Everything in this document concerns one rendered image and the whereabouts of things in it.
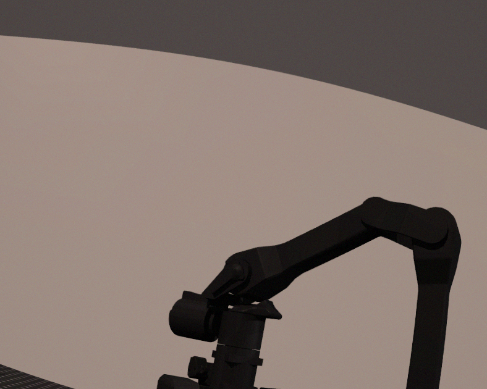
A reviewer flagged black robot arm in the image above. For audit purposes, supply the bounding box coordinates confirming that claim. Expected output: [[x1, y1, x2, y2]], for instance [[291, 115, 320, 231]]
[[169, 197, 461, 389]]

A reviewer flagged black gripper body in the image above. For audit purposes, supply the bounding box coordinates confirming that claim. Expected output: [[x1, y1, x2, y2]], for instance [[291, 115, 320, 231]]
[[157, 344, 263, 389]]

